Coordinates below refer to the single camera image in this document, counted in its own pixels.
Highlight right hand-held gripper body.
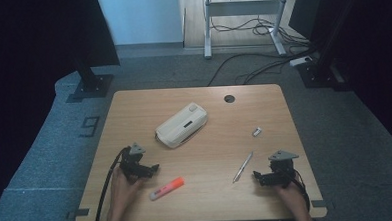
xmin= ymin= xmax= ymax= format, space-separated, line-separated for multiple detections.
xmin=265 ymin=149 xmax=301 ymax=189

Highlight orange highlighter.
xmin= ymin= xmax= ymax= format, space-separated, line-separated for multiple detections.
xmin=148 ymin=176 xmax=187 ymax=203

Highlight person's left hand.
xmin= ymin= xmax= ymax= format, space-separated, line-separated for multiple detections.
xmin=108 ymin=166 xmax=146 ymax=213

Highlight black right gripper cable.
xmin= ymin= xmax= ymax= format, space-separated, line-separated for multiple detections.
xmin=292 ymin=168 xmax=312 ymax=214

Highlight white metal desk frame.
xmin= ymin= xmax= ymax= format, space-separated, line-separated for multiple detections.
xmin=201 ymin=0 xmax=295 ymax=61

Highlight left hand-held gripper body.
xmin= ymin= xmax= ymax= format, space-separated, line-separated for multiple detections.
xmin=117 ymin=140 xmax=155 ymax=187

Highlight black floor cables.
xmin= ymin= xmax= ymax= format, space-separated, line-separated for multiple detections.
xmin=202 ymin=0 xmax=321 ymax=88

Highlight black stand with base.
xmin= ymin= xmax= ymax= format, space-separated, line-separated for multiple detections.
xmin=293 ymin=0 xmax=367 ymax=94
xmin=63 ymin=43 xmax=117 ymax=104

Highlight person's right hand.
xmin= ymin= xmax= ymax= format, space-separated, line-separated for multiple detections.
xmin=274 ymin=180 xmax=309 ymax=219

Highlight silver pen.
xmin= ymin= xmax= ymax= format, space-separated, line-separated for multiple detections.
xmin=231 ymin=150 xmax=256 ymax=185

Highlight white power strip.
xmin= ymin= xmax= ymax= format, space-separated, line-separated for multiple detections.
xmin=288 ymin=55 xmax=313 ymax=67

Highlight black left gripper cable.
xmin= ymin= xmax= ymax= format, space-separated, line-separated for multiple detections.
xmin=91 ymin=146 xmax=135 ymax=221

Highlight black curtain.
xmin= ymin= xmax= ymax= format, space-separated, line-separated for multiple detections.
xmin=0 ymin=0 xmax=122 ymax=87

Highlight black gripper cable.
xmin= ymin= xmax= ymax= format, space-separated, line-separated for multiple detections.
xmin=91 ymin=146 xmax=135 ymax=221
xmin=292 ymin=168 xmax=312 ymax=214

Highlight cream pencil case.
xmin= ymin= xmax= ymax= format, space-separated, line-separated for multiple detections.
xmin=153 ymin=101 xmax=211 ymax=150

